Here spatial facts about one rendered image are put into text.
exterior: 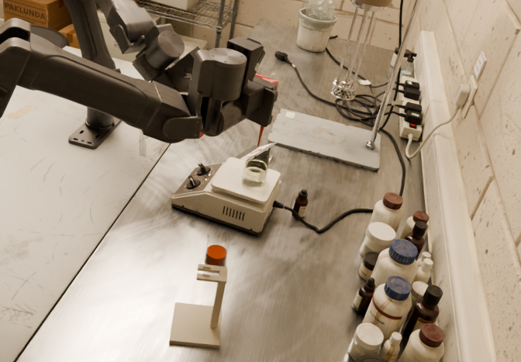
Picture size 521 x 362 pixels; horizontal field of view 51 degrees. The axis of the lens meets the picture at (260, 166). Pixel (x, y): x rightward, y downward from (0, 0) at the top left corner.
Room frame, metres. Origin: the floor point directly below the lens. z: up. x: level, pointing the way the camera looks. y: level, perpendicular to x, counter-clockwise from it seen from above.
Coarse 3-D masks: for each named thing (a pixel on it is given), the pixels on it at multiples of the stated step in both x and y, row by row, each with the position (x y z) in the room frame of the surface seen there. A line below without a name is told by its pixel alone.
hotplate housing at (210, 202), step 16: (192, 192) 0.90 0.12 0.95; (208, 192) 0.89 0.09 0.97; (224, 192) 0.90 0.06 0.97; (272, 192) 0.93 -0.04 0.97; (192, 208) 0.89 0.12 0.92; (208, 208) 0.89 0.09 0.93; (224, 208) 0.88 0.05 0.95; (240, 208) 0.87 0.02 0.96; (256, 208) 0.87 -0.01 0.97; (272, 208) 0.95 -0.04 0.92; (240, 224) 0.87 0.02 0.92; (256, 224) 0.87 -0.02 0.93
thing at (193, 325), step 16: (224, 272) 0.62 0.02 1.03; (224, 288) 0.61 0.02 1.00; (176, 304) 0.64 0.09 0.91; (192, 304) 0.65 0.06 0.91; (176, 320) 0.61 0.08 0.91; (192, 320) 0.62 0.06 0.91; (208, 320) 0.62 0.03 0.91; (176, 336) 0.58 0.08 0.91; (192, 336) 0.58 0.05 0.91; (208, 336) 0.59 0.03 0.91
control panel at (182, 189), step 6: (198, 168) 1.01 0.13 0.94; (210, 168) 1.00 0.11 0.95; (216, 168) 0.99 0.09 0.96; (192, 174) 0.99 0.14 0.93; (204, 174) 0.97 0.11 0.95; (210, 174) 0.96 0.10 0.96; (186, 180) 0.96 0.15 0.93; (204, 180) 0.94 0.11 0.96; (210, 180) 0.94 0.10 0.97; (180, 186) 0.94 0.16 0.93; (198, 186) 0.92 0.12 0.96; (204, 186) 0.91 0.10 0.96; (180, 192) 0.91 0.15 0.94; (186, 192) 0.90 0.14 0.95
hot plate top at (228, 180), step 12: (228, 168) 0.96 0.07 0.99; (240, 168) 0.97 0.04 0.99; (216, 180) 0.91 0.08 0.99; (228, 180) 0.92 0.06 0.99; (240, 180) 0.93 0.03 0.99; (276, 180) 0.95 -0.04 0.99; (228, 192) 0.88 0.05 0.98; (240, 192) 0.88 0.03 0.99; (252, 192) 0.89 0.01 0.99; (264, 192) 0.90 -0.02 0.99
